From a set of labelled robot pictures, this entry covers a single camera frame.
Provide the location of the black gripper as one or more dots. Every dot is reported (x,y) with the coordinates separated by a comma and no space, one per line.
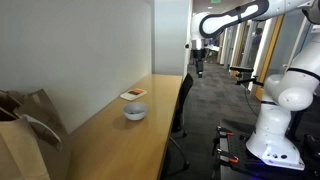
(199,55)

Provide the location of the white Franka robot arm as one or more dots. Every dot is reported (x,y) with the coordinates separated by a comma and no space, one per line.
(286,93)

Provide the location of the white bowl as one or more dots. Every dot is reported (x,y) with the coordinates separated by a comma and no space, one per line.
(135,110)

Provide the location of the black office chair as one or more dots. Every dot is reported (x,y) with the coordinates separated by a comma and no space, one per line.
(182,100)

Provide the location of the green exit sign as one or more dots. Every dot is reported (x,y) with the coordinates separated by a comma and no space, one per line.
(215,1)

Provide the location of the white book orange black cover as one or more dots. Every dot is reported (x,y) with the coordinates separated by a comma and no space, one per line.
(133,94)

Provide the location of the brown paper bag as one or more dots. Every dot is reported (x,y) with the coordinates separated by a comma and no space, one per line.
(23,140)

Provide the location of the black camera on stand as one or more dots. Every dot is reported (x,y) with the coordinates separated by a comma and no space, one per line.
(245,69)

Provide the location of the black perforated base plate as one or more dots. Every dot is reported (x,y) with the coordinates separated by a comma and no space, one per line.
(240,150)

